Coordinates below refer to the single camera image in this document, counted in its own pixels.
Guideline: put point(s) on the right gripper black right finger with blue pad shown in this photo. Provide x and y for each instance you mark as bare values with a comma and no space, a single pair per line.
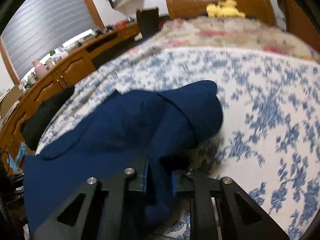
221,209

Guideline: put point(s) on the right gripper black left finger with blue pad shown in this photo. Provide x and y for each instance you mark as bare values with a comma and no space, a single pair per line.
111,208

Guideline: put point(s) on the navy blue suit jacket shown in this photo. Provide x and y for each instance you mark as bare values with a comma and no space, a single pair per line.
160,127

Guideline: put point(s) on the blue floral white bedsheet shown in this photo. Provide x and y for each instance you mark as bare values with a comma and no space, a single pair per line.
269,140

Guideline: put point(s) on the black folded garment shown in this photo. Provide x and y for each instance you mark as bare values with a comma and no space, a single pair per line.
33,128

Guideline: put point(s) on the cardboard box on desk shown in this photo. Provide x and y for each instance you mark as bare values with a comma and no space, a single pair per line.
10,99

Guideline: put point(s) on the long wooden desk cabinet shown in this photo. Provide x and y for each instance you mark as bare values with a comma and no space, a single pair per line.
82,62

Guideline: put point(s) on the pink vase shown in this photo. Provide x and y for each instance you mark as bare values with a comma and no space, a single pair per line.
39,68

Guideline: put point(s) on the red basket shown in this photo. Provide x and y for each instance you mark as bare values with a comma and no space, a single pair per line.
120,24

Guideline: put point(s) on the pink floral quilt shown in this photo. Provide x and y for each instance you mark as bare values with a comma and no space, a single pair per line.
233,32

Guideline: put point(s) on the grey window blind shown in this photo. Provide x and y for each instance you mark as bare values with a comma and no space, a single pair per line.
39,26

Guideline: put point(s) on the dark wooden chair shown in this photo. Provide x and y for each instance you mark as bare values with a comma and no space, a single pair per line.
148,21

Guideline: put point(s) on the wooden wardrobe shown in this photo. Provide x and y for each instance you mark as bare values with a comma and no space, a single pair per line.
298,23

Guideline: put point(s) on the yellow plush toy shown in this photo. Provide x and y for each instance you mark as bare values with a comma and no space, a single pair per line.
225,8

